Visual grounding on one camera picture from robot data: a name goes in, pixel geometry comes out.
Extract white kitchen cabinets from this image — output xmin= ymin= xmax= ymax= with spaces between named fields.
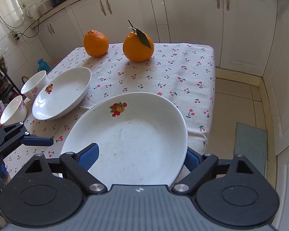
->
xmin=33 ymin=0 xmax=289 ymax=230

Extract white wall power strip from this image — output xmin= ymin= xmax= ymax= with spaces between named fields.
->
xmin=10 ymin=31 xmax=22 ymax=43

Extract white electric kettle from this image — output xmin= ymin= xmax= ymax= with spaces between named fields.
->
xmin=27 ymin=4 xmax=41 ymax=21

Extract blue thermos jug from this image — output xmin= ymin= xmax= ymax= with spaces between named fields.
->
xmin=37 ymin=59 xmax=51 ymax=73

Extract orange with green leaf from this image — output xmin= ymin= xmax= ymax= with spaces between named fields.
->
xmin=123 ymin=20 xmax=155 ymax=63

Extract white floral plate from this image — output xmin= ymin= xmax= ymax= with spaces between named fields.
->
xmin=32 ymin=67 xmax=92 ymax=121
xmin=62 ymin=92 xmax=188 ymax=187

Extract black metal shelf rack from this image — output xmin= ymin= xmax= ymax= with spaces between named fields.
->
xmin=0 ymin=64 xmax=21 ymax=102

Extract cherry print tablecloth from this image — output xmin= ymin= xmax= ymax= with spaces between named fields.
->
xmin=4 ymin=43 xmax=215 ymax=176

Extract bumpy orange without leaf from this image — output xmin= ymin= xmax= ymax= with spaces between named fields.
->
xmin=83 ymin=30 xmax=109 ymax=57

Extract green floor mat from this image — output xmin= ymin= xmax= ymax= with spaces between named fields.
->
xmin=233 ymin=122 xmax=267 ymax=176

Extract white rice cooker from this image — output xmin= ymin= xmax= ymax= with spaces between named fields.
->
xmin=38 ymin=0 xmax=52 ymax=15

